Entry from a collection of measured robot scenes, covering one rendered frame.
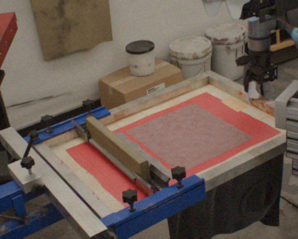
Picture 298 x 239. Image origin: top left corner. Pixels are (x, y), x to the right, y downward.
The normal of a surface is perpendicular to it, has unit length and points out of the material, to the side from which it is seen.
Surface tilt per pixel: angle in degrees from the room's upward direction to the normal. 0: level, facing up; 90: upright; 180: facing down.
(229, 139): 0
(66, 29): 90
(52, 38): 90
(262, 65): 90
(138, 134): 0
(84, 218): 0
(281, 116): 90
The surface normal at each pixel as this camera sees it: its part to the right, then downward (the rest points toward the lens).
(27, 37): 0.54, 0.37
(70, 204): -0.11, -0.86
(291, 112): -0.57, 0.46
